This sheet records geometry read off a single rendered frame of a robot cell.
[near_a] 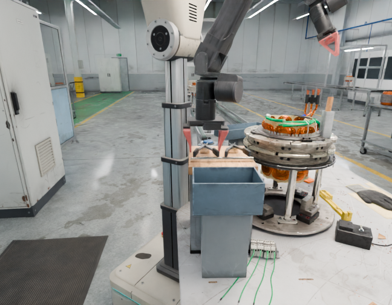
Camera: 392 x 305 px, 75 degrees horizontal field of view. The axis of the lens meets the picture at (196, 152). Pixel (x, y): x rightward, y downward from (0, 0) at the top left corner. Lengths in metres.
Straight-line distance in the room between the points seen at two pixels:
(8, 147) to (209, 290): 2.27
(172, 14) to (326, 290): 1.00
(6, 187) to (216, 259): 2.38
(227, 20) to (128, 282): 1.30
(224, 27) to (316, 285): 0.70
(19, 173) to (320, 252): 2.44
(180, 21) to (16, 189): 2.21
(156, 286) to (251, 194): 0.98
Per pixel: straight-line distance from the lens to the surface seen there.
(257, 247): 0.82
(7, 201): 2.91
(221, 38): 0.69
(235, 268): 0.75
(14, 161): 2.72
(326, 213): 1.10
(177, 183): 1.22
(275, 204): 1.13
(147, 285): 1.50
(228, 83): 0.67
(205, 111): 0.70
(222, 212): 0.63
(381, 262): 0.97
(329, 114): 0.95
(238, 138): 1.15
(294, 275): 0.82
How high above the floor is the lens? 1.31
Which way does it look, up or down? 18 degrees down
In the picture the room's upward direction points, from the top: straight up
